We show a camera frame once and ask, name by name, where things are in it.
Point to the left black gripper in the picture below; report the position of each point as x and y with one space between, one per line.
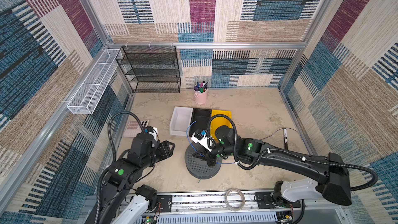
165 149

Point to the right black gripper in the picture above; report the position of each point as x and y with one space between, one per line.
209 157

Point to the grey filament spool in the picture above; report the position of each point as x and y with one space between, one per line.
198 167

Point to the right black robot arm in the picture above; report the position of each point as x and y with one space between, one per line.
327 177

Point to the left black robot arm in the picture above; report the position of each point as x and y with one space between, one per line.
116 181

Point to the yellow plastic bin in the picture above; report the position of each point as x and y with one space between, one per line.
219 121

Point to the white plastic bin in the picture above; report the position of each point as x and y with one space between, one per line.
181 119

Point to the black plastic bin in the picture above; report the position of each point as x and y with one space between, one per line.
199 119

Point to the clear tubing coil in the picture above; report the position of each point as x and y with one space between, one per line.
234 199

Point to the pink pen cup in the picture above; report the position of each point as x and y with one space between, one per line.
200 92

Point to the black marker pen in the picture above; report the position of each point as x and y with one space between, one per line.
285 139

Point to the black mesh shelf rack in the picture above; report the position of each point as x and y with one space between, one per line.
150 69

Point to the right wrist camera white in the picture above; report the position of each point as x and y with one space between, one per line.
203 138

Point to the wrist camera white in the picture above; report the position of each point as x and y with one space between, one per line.
153 131
203 138

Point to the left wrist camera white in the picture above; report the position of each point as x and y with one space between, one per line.
153 131

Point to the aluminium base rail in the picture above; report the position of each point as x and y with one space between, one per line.
209 208

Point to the white wire mesh basket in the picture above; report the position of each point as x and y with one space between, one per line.
89 93

